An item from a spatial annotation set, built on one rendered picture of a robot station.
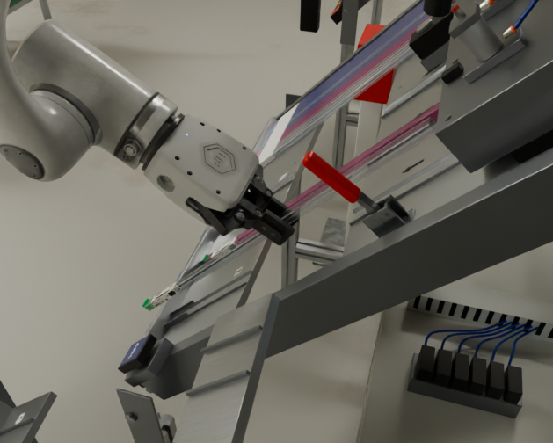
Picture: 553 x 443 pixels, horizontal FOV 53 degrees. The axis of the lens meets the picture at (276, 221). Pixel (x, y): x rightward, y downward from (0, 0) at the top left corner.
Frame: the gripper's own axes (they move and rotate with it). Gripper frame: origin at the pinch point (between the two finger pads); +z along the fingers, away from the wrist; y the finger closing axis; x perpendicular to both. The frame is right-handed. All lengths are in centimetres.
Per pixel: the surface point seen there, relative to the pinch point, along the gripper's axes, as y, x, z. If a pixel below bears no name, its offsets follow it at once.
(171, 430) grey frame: -11.2, 35.6, 8.0
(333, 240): 98, 84, 45
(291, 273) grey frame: 60, 71, 29
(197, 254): 13.4, 29.2, -2.2
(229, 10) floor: 288, 143, -47
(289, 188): 19.1, 10.8, 2.7
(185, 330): -4.0, 22.8, 0.6
